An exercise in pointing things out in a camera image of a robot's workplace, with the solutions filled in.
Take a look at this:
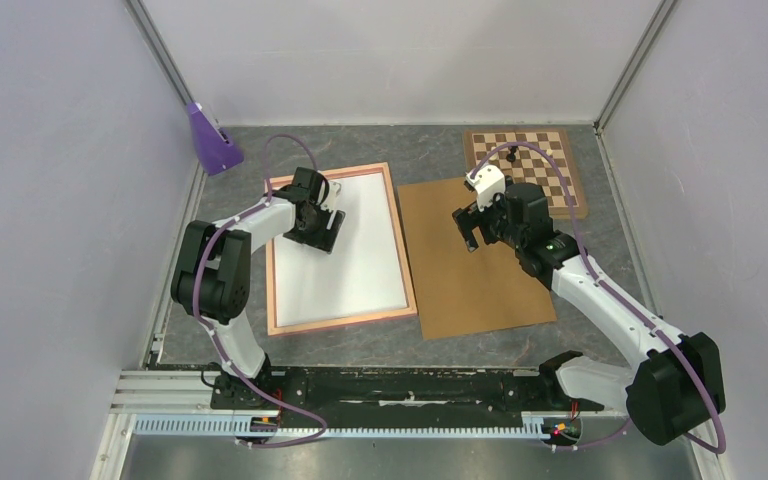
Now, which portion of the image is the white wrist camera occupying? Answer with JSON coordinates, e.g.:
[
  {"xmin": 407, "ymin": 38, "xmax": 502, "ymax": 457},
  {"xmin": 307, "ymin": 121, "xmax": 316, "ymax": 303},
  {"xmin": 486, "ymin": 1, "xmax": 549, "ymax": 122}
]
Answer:
[
  {"xmin": 319, "ymin": 179, "xmax": 342, "ymax": 211},
  {"xmin": 465, "ymin": 164, "xmax": 506, "ymax": 212}
]

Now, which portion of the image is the wooden picture frame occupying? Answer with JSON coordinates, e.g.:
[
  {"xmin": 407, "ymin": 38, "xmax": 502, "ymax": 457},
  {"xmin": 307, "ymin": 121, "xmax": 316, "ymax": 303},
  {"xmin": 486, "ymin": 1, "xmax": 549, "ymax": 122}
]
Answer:
[{"xmin": 264, "ymin": 161, "xmax": 419, "ymax": 338}]

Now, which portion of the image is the purple plastic wedge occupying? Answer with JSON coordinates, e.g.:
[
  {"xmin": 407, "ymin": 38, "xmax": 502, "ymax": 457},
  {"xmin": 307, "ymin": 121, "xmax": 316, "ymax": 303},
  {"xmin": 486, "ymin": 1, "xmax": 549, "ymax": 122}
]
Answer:
[{"xmin": 186, "ymin": 102, "xmax": 245, "ymax": 176}]

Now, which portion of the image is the colourful printed photo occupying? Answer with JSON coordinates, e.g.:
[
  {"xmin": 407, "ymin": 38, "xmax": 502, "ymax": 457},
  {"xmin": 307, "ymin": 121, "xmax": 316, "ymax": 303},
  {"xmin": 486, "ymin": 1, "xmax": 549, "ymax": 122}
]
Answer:
[{"xmin": 273, "ymin": 170, "xmax": 410, "ymax": 329}]

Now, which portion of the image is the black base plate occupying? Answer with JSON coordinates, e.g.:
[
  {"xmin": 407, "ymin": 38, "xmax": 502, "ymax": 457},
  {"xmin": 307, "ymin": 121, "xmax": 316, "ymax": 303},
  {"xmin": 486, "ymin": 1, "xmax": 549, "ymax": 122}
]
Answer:
[{"xmin": 208, "ymin": 366, "xmax": 603, "ymax": 430}]

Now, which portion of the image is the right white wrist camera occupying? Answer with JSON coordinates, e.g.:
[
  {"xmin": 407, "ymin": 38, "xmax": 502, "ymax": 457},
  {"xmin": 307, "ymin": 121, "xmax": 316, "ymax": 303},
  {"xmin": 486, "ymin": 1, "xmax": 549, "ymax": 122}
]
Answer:
[{"xmin": 465, "ymin": 164, "xmax": 506, "ymax": 212}]

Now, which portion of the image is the wooden chessboard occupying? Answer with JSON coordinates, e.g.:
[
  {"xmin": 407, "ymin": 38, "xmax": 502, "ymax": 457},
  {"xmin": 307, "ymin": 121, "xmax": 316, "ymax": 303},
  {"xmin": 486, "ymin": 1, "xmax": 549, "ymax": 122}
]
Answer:
[{"xmin": 463, "ymin": 127, "xmax": 589, "ymax": 219}]

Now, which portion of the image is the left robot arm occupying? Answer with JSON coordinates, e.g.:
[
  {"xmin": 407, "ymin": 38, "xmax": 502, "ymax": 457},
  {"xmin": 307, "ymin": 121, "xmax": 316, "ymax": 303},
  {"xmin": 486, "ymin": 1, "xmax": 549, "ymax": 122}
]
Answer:
[{"xmin": 170, "ymin": 167, "xmax": 345, "ymax": 408}]

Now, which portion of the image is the aluminium rail frame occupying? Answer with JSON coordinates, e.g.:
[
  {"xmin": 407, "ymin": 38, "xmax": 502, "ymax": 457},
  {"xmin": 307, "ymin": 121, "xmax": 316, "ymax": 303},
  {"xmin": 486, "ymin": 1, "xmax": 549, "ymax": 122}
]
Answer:
[{"xmin": 91, "ymin": 366, "xmax": 733, "ymax": 479}]

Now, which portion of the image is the black chess piece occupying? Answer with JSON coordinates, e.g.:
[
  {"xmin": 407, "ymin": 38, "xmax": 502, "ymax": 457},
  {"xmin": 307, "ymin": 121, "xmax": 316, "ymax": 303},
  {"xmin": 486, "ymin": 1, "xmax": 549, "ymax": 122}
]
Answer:
[{"xmin": 506, "ymin": 146, "xmax": 518, "ymax": 163}]

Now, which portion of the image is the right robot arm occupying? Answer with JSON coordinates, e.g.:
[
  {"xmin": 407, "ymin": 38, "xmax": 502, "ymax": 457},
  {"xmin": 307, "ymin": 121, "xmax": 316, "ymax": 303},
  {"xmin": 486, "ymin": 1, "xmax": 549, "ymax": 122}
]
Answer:
[{"xmin": 452, "ymin": 183, "xmax": 726, "ymax": 454}]

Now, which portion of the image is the brown cardboard backing board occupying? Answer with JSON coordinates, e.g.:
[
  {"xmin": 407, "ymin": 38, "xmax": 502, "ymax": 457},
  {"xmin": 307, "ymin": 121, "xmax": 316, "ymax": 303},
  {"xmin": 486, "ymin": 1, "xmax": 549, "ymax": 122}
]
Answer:
[{"xmin": 397, "ymin": 178, "xmax": 557, "ymax": 340}]

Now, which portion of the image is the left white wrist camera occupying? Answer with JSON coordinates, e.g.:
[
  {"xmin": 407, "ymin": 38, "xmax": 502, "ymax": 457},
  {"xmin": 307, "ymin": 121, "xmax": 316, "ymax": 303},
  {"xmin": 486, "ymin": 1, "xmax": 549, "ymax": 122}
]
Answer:
[{"xmin": 319, "ymin": 179, "xmax": 342, "ymax": 211}]

